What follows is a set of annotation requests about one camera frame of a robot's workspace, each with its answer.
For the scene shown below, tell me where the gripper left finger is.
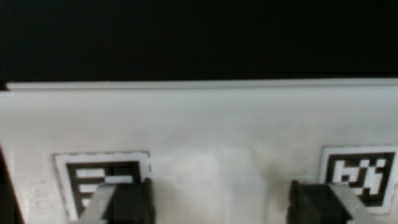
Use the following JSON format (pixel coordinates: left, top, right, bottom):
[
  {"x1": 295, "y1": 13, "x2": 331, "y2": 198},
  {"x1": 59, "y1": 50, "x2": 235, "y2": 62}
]
[{"x1": 77, "y1": 178, "x2": 157, "y2": 224}]

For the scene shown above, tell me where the white cabinet door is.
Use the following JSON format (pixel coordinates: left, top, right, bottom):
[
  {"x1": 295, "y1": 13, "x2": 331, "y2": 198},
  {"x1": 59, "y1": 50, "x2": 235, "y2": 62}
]
[{"x1": 0, "y1": 78, "x2": 398, "y2": 224}]

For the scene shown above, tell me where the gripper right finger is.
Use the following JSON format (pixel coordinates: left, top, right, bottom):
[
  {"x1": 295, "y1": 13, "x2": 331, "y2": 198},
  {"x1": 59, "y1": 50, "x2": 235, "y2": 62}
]
[{"x1": 286, "y1": 180, "x2": 380, "y2": 224}]

